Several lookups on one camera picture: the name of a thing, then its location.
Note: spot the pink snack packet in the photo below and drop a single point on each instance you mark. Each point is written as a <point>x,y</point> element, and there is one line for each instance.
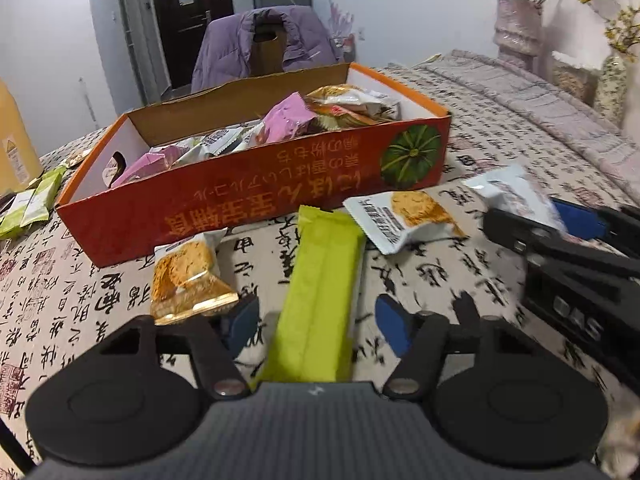
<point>145,167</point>
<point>287,120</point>

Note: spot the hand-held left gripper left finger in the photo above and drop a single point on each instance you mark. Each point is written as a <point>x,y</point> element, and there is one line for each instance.
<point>240,322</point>

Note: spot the patterned jar vase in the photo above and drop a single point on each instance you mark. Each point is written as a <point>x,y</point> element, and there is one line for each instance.
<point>612,90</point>

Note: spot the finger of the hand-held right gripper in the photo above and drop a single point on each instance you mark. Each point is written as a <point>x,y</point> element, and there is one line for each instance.
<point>580,220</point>
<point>507,230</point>

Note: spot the clear nut packet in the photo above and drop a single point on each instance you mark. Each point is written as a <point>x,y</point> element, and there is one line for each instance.
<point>77,157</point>

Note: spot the pink vase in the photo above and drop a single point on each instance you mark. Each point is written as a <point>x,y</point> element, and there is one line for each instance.
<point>517,30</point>

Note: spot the orange cardboard box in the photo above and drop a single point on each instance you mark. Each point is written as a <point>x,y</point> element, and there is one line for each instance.
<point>250,200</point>

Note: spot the clear cracker snack packet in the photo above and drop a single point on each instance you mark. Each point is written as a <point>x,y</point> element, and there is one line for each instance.
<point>185,275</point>

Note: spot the wooden chair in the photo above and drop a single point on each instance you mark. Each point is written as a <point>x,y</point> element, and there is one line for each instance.
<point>267,52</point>

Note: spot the purple jacket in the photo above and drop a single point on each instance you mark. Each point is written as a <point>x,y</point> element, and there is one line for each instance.
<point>220,45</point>

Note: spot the pink decoration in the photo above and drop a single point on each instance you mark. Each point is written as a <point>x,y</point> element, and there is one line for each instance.
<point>344,25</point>

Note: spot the white and orange snack packet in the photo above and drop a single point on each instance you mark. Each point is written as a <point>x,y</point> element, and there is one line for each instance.
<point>335,96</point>

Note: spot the glass jar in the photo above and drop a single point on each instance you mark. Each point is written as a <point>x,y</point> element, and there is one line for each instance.
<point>572,77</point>

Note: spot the dark entrance door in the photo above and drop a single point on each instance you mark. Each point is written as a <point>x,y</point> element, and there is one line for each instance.
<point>190,25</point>

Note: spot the lime green snack packet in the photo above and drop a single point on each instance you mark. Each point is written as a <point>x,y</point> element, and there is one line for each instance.
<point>320,300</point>

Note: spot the grey side door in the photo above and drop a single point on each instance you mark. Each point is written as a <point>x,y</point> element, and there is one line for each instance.
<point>131,30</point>

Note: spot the yellow thermos bottle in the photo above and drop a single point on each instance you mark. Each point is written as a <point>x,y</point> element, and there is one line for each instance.
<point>15,140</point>

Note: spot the white cracker snack packet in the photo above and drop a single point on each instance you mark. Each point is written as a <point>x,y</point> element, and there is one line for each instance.
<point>410,215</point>

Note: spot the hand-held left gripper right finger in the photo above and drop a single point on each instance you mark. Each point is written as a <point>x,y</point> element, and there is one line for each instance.
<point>395,325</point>

